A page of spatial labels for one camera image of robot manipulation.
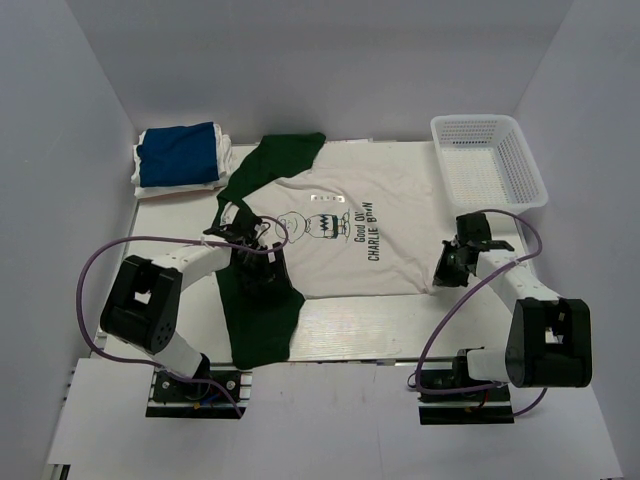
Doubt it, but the white plastic basket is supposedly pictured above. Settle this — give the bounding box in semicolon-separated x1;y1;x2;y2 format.
430;114;548;216

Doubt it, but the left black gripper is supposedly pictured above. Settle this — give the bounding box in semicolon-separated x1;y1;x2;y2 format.
233;242;291;300

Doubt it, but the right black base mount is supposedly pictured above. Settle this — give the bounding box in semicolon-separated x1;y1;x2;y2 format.
418;350;515;426

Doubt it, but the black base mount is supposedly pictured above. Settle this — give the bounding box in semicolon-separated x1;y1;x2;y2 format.
418;350;515;426
145;365;252;420

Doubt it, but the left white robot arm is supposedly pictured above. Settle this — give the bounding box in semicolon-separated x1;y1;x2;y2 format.
100;211;291;399

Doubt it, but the blue t shirt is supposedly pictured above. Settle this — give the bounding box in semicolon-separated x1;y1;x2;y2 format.
136;122;220;188

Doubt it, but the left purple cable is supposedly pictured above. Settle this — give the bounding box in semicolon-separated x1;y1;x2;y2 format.
78;214;290;417

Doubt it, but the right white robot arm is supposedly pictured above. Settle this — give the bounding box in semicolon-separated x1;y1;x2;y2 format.
433;209;592;399

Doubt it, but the white green raglan t shirt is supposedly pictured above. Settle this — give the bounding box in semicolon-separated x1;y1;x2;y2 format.
215;133;439;370

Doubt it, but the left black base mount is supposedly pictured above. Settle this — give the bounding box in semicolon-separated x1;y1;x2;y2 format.
145;365;252;420

